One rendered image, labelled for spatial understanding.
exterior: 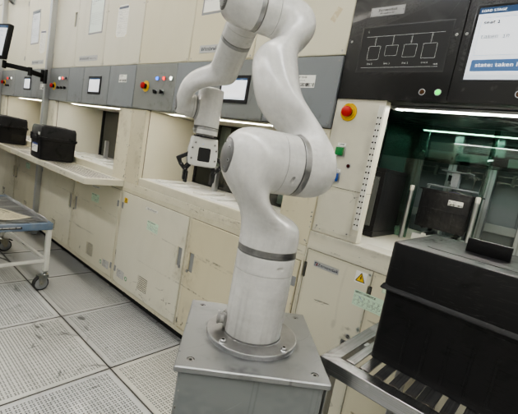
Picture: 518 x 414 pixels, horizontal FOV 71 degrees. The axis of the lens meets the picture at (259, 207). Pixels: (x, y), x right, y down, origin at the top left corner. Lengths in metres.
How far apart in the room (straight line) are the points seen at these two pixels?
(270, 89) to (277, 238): 0.30
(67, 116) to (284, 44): 3.18
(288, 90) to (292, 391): 0.56
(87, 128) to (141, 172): 1.54
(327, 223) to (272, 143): 0.85
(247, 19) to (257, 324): 0.65
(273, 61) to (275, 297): 0.47
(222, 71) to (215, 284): 1.12
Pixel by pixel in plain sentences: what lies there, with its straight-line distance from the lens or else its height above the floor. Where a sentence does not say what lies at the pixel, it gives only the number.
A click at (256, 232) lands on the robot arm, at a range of 0.68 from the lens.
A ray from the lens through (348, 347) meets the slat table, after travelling 0.87.
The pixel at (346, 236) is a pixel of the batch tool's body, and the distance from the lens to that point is 1.43.
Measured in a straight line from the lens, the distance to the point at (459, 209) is 1.82.
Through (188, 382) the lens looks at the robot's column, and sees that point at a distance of 0.71.
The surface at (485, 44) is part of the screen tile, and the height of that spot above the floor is 1.57.
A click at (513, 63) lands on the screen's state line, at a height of 1.52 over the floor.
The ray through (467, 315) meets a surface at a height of 0.92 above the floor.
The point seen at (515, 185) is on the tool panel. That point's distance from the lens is 2.16.
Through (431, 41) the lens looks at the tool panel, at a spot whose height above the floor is 1.59.
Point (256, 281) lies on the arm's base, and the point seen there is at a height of 0.90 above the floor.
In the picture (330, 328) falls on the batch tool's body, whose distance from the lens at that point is 1.52.
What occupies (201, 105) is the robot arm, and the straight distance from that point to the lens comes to 1.24.
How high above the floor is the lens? 1.14
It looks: 8 degrees down
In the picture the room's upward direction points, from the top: 10 degrees clockwise
